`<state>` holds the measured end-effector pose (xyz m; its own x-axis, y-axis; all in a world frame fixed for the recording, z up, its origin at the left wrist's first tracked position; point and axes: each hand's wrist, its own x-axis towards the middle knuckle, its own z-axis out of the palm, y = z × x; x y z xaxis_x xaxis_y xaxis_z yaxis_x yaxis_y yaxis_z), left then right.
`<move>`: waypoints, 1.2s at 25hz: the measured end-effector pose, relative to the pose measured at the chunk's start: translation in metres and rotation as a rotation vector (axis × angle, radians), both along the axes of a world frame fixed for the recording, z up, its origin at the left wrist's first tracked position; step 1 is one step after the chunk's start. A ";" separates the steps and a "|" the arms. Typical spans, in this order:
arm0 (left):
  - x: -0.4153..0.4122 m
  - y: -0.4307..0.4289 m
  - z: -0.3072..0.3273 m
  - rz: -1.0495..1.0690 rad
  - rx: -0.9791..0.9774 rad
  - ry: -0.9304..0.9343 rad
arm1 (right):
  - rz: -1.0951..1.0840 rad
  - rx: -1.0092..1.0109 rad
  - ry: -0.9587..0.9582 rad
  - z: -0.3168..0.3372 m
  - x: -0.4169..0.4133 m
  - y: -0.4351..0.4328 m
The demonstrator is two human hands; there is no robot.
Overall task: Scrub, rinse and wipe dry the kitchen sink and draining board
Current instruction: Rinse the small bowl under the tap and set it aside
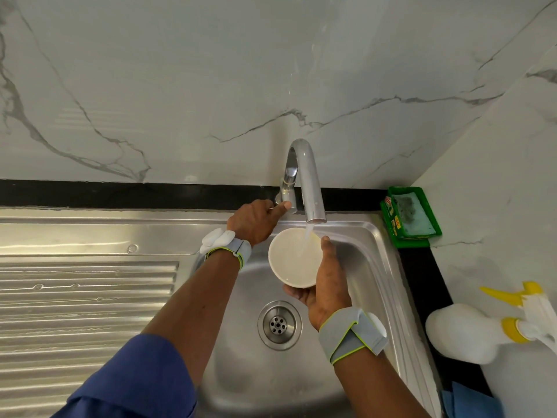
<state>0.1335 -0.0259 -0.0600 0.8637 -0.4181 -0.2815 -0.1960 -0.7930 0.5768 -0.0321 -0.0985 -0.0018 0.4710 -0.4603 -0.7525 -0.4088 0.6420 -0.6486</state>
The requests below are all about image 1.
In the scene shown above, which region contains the white bowl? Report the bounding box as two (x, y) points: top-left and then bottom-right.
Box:
(268, 227), (325, 289)

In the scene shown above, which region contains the white yellow spray bottle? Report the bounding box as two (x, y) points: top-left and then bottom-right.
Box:
(425, 281), (557, 365)

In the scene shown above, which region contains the person's right hand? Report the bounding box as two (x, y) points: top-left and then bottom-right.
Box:
(283, 236), (353, 331)

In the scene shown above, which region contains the person's left hand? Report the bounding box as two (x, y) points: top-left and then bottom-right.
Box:
(226, 199), (292, 247)

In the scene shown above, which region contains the blue cloth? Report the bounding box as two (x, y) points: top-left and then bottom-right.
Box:
(442, 381), (506, 418)

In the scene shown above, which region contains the chrome faucet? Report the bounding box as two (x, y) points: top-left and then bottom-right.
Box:
(276, 139), (327, 225)

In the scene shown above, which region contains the person's right forearm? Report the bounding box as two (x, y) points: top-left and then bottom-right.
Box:
(335, 348), (432, 418)

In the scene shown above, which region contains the stainless steel sink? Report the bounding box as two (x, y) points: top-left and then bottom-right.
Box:
(0, 208), (443, 418)

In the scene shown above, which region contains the metal drain strainer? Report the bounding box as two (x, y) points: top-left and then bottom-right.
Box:
(258, 299), (303, 351)

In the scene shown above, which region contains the white left wrist tracker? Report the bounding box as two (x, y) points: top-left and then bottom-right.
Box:
(199, 227), (254, 268)

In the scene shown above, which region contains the green soap tray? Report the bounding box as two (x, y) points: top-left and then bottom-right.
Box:
(380, 186), (443, 249)

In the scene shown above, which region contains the person's left forearm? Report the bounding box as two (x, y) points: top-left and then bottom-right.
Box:
(143, 252), (243, 380)

